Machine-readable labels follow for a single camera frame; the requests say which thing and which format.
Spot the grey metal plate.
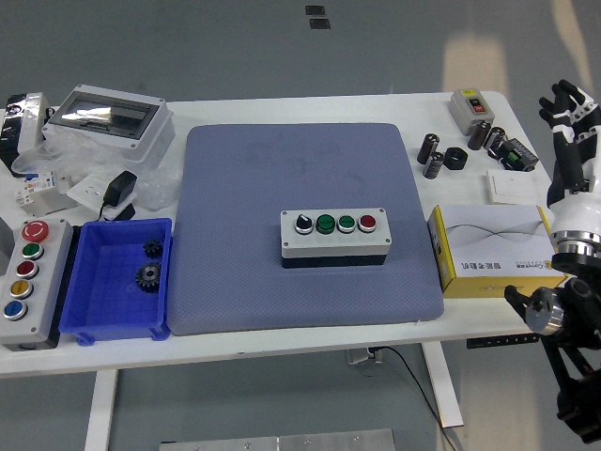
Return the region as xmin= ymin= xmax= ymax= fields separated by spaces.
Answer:
xmin=23 ymin=190 xmax=79 ymax=217

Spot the black module with green terminal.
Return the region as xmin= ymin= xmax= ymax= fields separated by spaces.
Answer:
xmin=490 ymin=136 xmax=540 ymax=173

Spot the grey five-button control station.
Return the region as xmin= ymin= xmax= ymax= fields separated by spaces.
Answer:
xmin=0 ymin=216 xmax=75 ymax=352

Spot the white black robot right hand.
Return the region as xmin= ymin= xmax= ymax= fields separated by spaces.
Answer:
xmin=538 ymin=78 xmax=601 ymax=236

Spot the grey enclosure with clear lid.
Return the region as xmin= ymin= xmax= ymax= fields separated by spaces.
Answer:
xmin=41 ymin=84 xmax=176 ymax=165

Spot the black cable under table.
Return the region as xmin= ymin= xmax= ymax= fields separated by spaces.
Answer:
xmin=370 ymin=346 xmax=466 ymax=451

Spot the black table control panel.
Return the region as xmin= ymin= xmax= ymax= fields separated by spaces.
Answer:
xmin=466 ymin=334 xmax=540 ymax=350

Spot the black hex nut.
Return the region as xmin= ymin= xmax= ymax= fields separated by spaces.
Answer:
xmin=443 ymin=147 xmax=470 ymax=170

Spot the blue plastic bin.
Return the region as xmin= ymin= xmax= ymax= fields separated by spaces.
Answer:
xmin=58 ymin=216 xmax=174 ymax=348

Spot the black power adapter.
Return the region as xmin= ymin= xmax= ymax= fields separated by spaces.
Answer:
xmin=96 ymin=169 xmax=138 ymax=222

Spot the clear plastic bag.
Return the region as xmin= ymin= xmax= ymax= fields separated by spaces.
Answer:
xmin=11 ymin=126 xmax=184 ymax=212

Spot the white wall switch plate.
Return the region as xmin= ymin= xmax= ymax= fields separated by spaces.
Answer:
xmin=485 ymin=168 xmax=537 ymax=206

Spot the aluminium plate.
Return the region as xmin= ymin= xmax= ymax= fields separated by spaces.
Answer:
xmin=158 ymin=428 xmax=396 ymax=451

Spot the yellow white cardboard box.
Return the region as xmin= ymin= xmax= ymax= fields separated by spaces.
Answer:
xmin=427 ymin=204 xmax=569 ymax=301

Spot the grey two-button switch box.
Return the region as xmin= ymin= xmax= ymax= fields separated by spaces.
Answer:
xmin=448 ymin=88 xmax=494 ymax=136

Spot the white circuit breaker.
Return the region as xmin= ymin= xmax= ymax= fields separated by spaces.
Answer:
xmin=12 ymin=169 xmax=62 ymax=208

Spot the grey box at edge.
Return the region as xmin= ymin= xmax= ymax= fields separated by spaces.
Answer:
xmin=0 ymin=218 xmax=14 ymax=276

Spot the grey four-button control box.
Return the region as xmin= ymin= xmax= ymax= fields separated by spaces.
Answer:
xmin=279 ymin=207 xmax=393 ymax=270

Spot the white table leg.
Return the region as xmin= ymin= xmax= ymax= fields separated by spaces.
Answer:
xmin=421 ymin=342 xmax=465 ymax=428
xmin=84 ymin=369 xmax=118 ymax=451

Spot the white wall socket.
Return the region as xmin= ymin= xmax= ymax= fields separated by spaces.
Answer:
xmin=67 ymin=173 xmax=137 ymax=222

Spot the blue-grey mat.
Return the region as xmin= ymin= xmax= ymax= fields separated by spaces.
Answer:
xmin=166 ymin=122 xmax=446 ymax=337

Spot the grey bracket under table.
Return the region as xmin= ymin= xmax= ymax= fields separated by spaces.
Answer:
xmin=346 ymin=347 xmax=384 ymax=365

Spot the white black wrapped device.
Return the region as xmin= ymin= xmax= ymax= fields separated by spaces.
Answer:
xmin=0 ymin=91 xmax=51 ymax=170

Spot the large black bevel gear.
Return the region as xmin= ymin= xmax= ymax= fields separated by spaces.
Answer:
xmin=134 ymin=261 xmax=163 ymax=295

